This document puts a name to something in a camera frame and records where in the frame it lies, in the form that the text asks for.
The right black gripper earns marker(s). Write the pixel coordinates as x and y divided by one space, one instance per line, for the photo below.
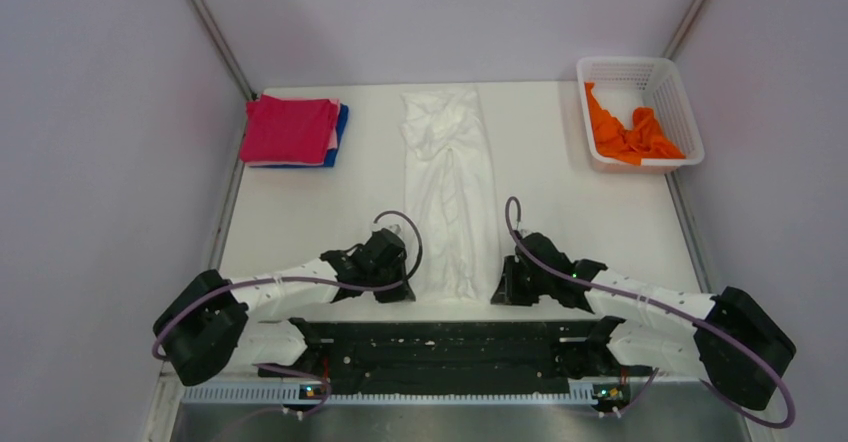
508 291

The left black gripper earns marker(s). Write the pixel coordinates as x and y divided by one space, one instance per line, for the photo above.
399 293

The white t shirt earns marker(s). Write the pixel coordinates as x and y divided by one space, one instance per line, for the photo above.
450 195

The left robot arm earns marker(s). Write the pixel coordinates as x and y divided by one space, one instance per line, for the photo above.
220 325

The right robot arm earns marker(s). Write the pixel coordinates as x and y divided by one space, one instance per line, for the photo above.
726 340

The pink folded t shirt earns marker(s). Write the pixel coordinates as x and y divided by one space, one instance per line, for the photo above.
334 135

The red folded t shirt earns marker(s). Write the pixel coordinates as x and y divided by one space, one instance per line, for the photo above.
288 129

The orange t shirt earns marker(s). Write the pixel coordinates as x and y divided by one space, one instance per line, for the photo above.
644 140

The white plastic basket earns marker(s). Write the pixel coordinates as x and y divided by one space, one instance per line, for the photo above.
621 85

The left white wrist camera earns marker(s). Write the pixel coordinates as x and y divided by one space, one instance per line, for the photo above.
390 227

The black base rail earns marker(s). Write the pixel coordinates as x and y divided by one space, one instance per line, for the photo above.
492 358

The right aluminium frame post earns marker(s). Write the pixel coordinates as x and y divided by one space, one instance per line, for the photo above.
684 28

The aluminium frame post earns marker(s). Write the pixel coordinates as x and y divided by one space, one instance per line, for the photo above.
684 28
219 43

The left aluminium frame post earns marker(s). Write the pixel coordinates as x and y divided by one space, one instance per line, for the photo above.
219 43

